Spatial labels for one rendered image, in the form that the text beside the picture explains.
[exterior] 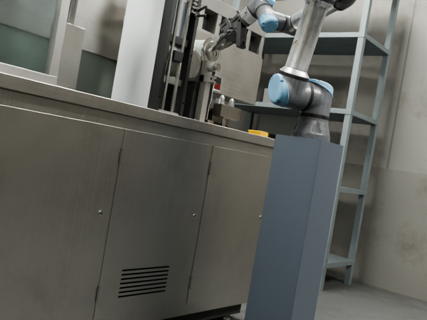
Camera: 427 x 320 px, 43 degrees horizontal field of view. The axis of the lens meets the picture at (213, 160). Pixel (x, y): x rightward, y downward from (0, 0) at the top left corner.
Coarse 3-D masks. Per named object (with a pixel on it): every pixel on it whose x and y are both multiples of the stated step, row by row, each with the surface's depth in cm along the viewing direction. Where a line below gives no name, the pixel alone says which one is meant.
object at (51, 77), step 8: (64, 0) 162; (64, 8) 163; (64, 16) 163; (56, 24) 162; (64, 24) 164; (56, 32) 162; (64, 32) 164; (56, 40) 162; (56, 48) 162; (56, 56) 163; (0, 64) 149; (56, 64) 163; (8, 72) 152; (16, 72) 153; (24, 72) 155; (32, 72) 157; (48, 72) 162; (56, 72) 164; (40, 80) 160; (48, 80) 162; (56, 80) 164
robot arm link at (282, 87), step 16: (304, 0) 197; (320, 0) 192; (336, 0) 197; (304, 16) 196; (320, 16) 195; (304, 32) 196; (304, 48) 197; (288, 64) 201; (304, 64) 199; (272, 80) 204; (288, 80) 199; (304, 80) 200; (272, 96) 204; (288, 96) 200; (304, 96) 202
